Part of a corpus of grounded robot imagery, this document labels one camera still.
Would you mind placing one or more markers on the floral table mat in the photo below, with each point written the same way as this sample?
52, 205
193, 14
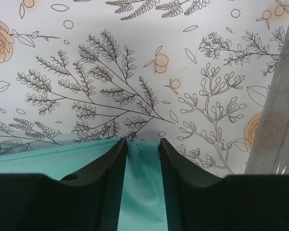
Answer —
196, 72

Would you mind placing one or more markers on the clear plastic bin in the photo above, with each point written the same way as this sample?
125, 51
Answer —
270, 151

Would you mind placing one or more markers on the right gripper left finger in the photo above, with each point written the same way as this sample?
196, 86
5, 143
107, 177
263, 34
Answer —
88, 199

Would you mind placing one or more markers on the teal t shirt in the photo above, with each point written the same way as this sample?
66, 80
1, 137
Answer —
142, 204

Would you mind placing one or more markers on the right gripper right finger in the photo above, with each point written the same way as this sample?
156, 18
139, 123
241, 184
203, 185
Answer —
197, 200

